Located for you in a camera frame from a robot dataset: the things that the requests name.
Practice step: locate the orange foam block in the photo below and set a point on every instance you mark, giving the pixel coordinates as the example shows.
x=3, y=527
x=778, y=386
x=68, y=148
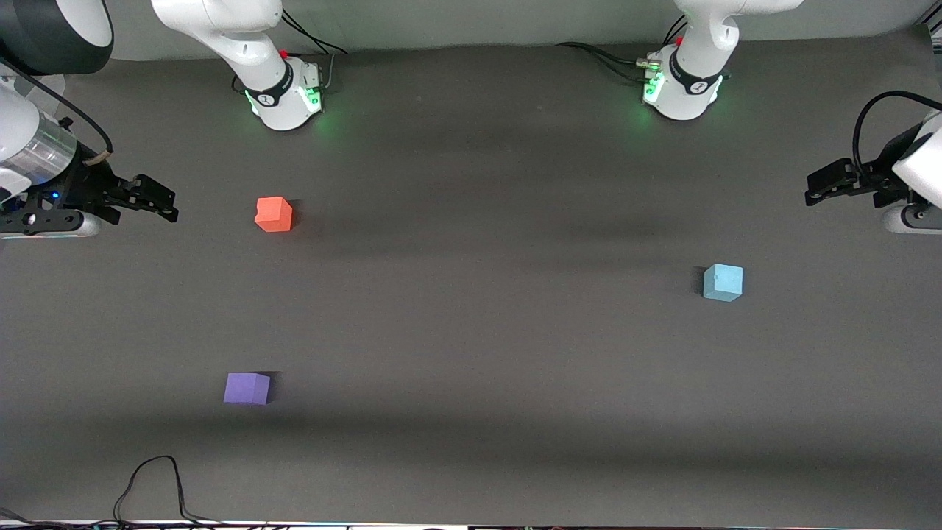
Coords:
x=274, y=214

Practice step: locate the purple foam block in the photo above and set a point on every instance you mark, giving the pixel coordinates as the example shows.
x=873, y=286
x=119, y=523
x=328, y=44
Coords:
x=246, y=389

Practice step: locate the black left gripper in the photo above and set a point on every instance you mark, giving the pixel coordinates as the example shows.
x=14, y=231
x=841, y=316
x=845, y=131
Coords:
x=877, y=179

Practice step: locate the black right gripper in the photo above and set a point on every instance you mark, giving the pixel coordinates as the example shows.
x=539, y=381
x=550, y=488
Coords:
x=90, y=187

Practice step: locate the dark grey table mat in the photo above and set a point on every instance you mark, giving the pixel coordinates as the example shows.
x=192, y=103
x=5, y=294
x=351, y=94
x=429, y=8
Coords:
x=515, y=368

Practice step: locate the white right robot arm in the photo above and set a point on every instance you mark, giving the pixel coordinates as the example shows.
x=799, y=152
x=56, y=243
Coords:
x=221, y=29

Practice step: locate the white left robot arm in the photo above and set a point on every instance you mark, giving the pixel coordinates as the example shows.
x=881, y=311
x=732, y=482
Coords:
x=699, y=44

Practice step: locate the light blue foam block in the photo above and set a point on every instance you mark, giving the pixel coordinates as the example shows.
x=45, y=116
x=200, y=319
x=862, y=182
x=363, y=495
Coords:
x=722, y=283

